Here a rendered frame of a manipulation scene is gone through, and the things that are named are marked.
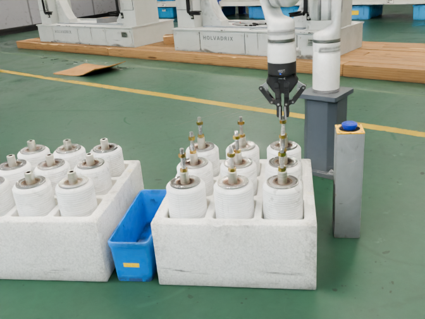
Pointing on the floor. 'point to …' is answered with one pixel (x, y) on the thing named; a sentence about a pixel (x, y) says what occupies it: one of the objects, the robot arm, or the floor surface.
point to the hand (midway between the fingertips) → (283, 112)
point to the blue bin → (136, 238)
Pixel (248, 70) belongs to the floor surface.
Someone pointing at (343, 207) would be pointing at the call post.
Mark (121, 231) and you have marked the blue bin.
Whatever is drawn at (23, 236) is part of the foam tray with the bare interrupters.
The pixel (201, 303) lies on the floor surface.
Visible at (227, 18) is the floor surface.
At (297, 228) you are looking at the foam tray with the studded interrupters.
